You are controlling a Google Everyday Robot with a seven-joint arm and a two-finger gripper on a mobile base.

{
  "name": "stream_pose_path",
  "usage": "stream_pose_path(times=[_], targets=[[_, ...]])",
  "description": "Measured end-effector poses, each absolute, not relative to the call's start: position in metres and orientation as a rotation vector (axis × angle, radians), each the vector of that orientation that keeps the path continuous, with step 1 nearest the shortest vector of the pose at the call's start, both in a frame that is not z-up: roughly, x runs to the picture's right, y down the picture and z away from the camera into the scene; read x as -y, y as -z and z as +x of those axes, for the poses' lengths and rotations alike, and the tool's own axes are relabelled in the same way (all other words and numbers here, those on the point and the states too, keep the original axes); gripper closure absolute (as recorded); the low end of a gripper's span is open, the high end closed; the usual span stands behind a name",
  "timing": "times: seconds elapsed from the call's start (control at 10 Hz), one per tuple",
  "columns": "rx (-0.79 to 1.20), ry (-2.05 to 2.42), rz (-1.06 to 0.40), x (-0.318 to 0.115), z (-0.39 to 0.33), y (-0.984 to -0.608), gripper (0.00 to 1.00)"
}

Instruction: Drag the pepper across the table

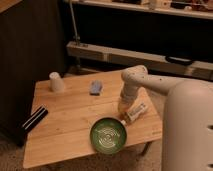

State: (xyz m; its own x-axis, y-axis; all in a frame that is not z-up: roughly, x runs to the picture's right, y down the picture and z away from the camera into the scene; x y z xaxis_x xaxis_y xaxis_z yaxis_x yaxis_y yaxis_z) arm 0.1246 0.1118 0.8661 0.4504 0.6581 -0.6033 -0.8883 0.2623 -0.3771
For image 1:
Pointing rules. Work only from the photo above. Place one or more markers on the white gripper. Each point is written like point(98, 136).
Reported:
point(135, 113)

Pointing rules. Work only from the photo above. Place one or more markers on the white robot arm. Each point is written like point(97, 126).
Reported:
point(187, 131)

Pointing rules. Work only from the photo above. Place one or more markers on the long grey case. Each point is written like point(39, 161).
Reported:
point(197, 69)

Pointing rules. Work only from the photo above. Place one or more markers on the blue sponge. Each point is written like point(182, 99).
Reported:
point(95, 87)

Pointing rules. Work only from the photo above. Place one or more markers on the wooden folding table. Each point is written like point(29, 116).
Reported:
point(65, 132)

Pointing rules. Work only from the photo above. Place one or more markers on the white upside-down cup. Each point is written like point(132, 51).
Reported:
point(56, 82)

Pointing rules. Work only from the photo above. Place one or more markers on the metal pole stand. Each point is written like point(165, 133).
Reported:
point(76, 35)

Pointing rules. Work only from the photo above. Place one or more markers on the black striped bar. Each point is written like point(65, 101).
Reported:
point(31, 123)

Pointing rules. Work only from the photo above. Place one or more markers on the wooden shelf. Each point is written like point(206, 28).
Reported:
point(153, 6)

